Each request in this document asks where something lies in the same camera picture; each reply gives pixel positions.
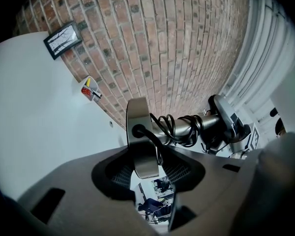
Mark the silver metal table lamp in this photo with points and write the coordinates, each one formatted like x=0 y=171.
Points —
x=140 y=117

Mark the white pen holder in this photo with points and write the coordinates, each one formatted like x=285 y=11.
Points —
x=88 y=96

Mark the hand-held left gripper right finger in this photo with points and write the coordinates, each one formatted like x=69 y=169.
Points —
x=211 y=176

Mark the black marker pen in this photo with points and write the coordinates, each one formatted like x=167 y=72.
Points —
x=96 y=93

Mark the white window frame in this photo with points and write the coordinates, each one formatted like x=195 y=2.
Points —
x=260 y=58

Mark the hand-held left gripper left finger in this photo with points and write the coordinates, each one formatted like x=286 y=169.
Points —
x=71 y=181

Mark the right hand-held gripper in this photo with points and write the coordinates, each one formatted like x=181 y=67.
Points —
x=250 y=141

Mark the black picture frame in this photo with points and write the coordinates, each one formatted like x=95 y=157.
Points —
x=62 y=40

